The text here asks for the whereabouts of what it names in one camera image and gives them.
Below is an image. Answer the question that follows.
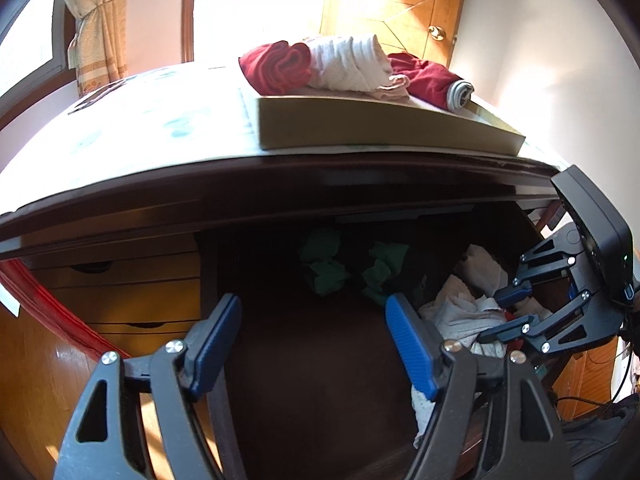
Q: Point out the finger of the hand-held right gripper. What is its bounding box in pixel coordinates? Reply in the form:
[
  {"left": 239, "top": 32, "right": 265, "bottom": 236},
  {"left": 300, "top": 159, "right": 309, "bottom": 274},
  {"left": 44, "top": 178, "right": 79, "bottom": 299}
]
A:
[
  {"left": 491, "top": 231, "right": 584, "bottom": 307},
  {"left": 475, "top": 291, "right": 602, "bottom": 357}
]

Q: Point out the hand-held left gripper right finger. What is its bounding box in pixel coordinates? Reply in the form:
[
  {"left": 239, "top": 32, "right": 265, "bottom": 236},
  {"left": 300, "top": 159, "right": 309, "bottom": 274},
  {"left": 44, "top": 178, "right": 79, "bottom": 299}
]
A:
[{"left": 385, "top": 292, "right": 581, "bottom": 480}]

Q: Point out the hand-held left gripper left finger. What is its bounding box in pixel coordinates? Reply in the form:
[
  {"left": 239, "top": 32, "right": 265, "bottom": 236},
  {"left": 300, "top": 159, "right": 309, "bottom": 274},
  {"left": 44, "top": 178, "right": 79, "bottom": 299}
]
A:
[{"left": 52, "top": 292, "right": 243, "bottom": 480}]

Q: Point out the cream underwear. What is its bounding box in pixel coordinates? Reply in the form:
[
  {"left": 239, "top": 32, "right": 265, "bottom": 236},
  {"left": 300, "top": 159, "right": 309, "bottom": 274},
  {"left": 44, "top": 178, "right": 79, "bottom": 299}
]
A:
[{"left": 472, "top": 296, "right": 553, "bottom": 358}]

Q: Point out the beige dotted underwear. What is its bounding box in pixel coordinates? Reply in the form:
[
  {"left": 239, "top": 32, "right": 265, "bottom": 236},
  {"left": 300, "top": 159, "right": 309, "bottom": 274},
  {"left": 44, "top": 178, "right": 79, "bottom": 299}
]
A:
[{"left": 452, "top": 244, "right": 511, "bottom": 295}]

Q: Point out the grey knit underwear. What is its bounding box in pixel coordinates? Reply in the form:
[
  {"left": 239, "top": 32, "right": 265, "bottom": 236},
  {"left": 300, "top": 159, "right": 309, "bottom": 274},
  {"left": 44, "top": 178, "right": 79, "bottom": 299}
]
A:
[{"left": 411, "top": 280, "right": 501, "bottom": 448}]

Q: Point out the green and black underwear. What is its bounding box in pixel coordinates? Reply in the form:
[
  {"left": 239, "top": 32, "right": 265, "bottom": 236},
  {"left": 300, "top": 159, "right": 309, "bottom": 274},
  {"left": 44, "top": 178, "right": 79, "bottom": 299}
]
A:
[{"left": 299, "top": 229, "right": 408, "bottom": 306}]

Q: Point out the cardboard box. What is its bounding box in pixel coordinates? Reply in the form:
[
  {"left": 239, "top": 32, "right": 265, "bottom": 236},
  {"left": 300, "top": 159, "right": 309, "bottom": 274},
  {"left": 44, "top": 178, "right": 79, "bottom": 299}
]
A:
[{"left": 255, "top": 85, "right": 526, "bottom": 156}]

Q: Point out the dark red grey-waistband underwear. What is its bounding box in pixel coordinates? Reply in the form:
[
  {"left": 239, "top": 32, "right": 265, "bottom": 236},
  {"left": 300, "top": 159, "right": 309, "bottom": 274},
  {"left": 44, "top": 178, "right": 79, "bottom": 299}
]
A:
[{"left": 387, "top": 52, "right": 476, "bottom": 111}]

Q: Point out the pink underwear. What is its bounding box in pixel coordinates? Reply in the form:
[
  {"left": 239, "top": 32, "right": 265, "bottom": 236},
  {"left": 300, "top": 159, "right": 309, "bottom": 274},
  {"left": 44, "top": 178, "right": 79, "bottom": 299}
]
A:
[{"left": 377, "top": 74, "right": 412, "bottom": 102}]

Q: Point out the red towel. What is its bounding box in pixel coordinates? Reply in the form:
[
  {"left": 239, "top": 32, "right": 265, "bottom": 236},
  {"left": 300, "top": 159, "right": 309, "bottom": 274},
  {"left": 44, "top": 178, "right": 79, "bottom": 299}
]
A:
[{"left": 239, "top": 40, "right": 313, "bottom": 96}]

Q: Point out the white towel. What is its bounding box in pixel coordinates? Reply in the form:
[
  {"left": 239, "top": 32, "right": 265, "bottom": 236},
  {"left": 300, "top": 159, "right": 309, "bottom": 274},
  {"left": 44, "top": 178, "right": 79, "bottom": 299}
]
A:
[{"left": 302, "top": 34, "right": 396, "bottom": 93}]

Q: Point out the yellow wooden cabinet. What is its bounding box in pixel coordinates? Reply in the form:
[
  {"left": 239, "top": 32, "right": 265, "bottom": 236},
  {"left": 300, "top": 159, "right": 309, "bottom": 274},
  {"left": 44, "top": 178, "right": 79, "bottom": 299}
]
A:
[{"left": 20, "top": 247, "right": 203, "bottom": 356}]

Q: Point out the red plastic rim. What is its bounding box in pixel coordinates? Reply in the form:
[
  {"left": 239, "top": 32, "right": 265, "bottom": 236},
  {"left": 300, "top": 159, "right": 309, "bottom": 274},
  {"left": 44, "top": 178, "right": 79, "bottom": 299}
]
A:
[{"left": 0, "top": 257, "right": 126, "bottom": 361}]

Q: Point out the dark wooden dresser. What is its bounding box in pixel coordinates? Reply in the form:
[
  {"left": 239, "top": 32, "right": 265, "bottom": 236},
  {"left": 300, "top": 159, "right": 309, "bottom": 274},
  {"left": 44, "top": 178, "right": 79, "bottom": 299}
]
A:
[{"left": 0, "top": 152, "right": 576, "bottom": 281}]

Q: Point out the white card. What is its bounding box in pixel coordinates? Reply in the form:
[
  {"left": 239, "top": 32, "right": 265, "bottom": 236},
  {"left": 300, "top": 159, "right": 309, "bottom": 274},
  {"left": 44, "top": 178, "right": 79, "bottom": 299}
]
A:
[{"left": 0, "top": 285, "right": 23, "bottom": 318}]

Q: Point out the black phone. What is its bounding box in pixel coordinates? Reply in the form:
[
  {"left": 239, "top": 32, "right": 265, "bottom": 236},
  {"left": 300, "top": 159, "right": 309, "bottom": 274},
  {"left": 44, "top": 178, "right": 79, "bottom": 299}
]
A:
[{"left": 67, "top": 77, "right": 131, "bottom": 116}]

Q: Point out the orange wooden door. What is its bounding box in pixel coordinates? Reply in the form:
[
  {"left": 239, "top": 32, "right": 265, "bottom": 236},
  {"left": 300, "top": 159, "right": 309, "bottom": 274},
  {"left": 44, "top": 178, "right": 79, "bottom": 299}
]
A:
[{"left": 320, "top": 0, "right": 468, "bottom": 68}]

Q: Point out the cream tied curtain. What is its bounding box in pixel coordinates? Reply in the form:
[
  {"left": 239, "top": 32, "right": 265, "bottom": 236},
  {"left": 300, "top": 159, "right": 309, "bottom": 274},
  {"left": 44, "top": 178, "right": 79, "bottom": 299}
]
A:
[{"left": 57, "top": 0, "right": 130, "bottom": 97}]

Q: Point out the window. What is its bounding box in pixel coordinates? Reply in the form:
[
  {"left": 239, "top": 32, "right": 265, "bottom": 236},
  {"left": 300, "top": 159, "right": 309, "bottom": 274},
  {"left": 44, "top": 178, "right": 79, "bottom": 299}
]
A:
[{"left": 0, "top": 0, "right": 68, "bottom": 97}]

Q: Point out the black cable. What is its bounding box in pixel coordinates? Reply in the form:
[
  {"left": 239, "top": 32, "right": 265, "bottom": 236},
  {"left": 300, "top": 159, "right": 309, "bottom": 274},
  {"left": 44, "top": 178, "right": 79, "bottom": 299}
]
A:
[{"left": 555, "top": 330, "right": 640, "bottom": 421}]

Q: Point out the wooden door frame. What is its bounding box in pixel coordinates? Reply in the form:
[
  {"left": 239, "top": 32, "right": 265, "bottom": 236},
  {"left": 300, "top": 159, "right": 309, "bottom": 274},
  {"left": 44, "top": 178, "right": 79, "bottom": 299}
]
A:
[{"left": 181, "top": 0, "right": 199, "bottom": 63}]

